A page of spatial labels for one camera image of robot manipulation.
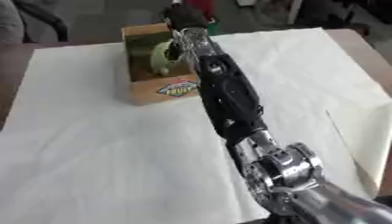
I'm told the red and green object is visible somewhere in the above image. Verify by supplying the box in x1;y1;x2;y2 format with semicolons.
185;0;224;37

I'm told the tan cardboard box green inside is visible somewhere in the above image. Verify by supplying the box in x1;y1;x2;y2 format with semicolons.
119;23;202;107

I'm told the pale green round object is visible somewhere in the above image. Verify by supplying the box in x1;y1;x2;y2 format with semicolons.
148;39;183;77

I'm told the black chair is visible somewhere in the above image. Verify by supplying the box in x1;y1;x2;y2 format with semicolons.
10;0;71;44

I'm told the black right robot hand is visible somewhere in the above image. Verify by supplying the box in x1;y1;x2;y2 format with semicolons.
160;3;218;32

